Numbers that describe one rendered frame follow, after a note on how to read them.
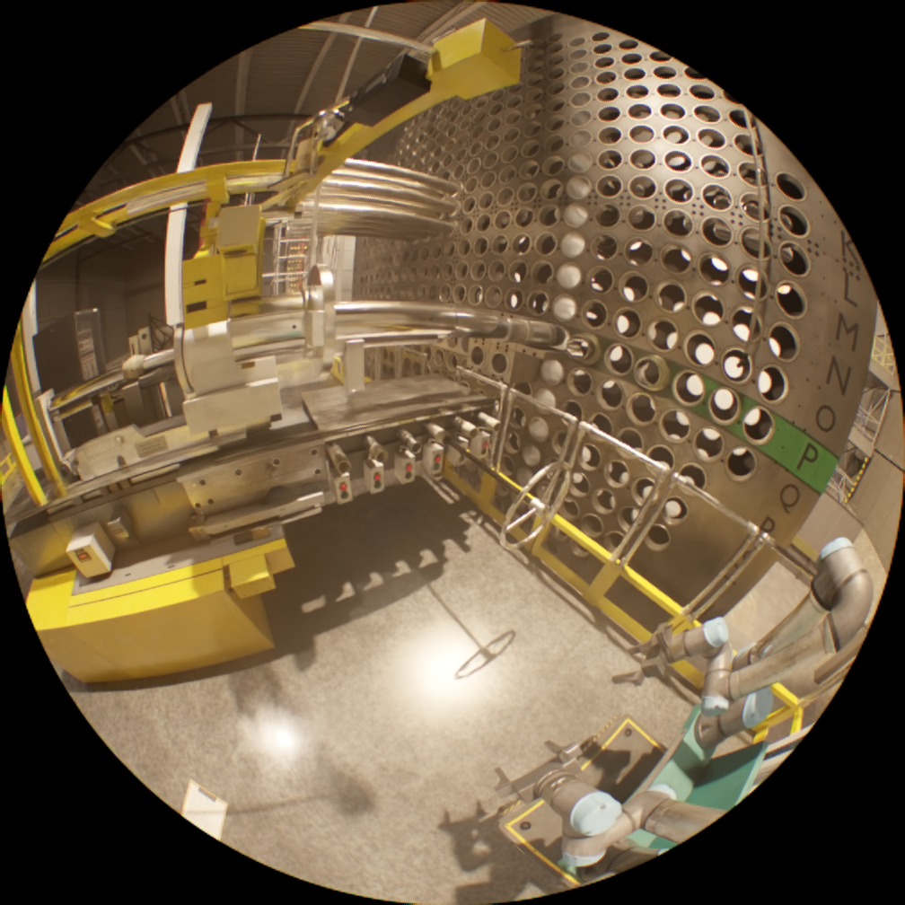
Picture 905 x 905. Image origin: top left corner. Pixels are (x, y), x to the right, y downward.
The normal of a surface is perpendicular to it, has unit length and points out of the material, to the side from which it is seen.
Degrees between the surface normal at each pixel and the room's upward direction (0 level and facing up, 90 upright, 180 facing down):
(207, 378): 68
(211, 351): 81
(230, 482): 90
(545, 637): 0
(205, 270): 90
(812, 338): 90
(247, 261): 134
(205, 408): 90
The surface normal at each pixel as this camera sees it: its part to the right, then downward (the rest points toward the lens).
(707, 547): -0.80, 0.23
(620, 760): 0.10, -0.86
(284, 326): 0.59, 0.46
